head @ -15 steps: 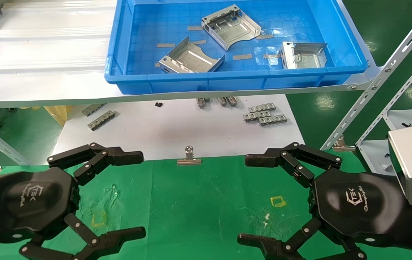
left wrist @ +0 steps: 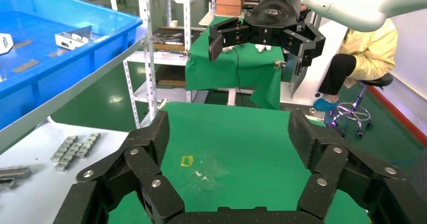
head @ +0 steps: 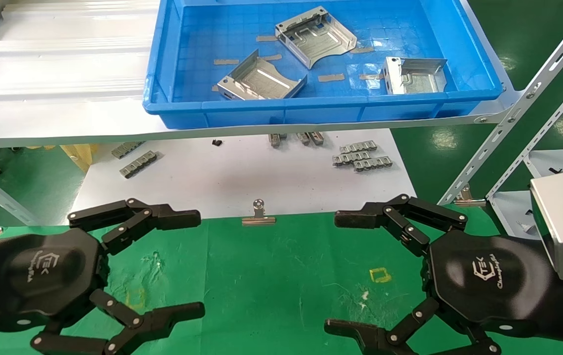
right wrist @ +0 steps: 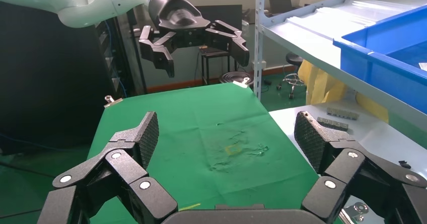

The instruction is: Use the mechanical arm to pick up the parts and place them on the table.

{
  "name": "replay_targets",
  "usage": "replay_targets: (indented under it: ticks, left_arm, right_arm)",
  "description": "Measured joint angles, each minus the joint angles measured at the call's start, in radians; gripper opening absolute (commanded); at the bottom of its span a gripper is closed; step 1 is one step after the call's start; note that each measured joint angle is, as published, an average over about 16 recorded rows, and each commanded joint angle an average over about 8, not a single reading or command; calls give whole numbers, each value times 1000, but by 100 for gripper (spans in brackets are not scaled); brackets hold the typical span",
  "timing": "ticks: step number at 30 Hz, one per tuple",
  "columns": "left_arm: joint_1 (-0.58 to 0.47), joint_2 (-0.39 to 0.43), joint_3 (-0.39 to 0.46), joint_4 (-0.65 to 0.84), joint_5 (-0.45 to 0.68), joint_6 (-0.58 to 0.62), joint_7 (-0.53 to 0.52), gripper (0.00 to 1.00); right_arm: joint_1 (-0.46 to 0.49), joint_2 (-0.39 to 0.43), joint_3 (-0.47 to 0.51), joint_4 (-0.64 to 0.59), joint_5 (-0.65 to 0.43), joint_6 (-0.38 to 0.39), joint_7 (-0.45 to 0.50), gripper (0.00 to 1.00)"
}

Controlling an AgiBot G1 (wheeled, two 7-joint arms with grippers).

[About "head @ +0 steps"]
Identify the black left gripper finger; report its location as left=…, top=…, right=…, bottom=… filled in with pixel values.
left=68, top=198, right=202, bottom=256

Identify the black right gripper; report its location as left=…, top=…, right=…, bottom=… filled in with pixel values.
left=324, top=194, right=556, bottom=355

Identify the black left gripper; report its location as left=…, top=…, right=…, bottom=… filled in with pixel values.
left=0, top=228, right=206, bottom=355

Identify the bent sheet metal bracket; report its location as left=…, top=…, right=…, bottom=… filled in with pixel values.
left=275, top=6, right=358, bottom=70
left=382, top=56, right=449, bottom=95
left=216, top=48, right=308, bottom=101

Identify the green cloth mat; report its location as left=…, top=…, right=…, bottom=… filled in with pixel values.
left=0, top=205, right=563, bottom=355

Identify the silver binder clip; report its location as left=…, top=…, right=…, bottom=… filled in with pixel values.
left=242, top=199, right=277, bottom=226
left=454, top=183, right=487, bottom=207

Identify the tan cardboard piece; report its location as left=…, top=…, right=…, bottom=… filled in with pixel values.
left=60, top=144, right=99, bottom=173

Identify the grey metal shelf board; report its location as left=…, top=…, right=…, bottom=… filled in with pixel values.
left=0, top=0, right=526, bottom=148

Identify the white rack shelf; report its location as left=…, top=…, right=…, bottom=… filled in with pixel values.
left=488, top=89, right=563, bottom=237

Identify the blue plastic bin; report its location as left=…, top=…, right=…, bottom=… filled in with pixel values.
left=142, top=0, right=505, bottom=130

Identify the white corrugated plastic sheet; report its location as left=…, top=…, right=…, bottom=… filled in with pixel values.
left=0, top=2, right=161, bottom=102

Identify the grey slotted angle bar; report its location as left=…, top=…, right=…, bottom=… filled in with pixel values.
left=486, top=64, right=563, bottom=199
left=438, top=0, right=563, bottom=206

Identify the grey metal frame beam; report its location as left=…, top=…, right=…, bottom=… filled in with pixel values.
left=0, top=186, right=40, bottom=226

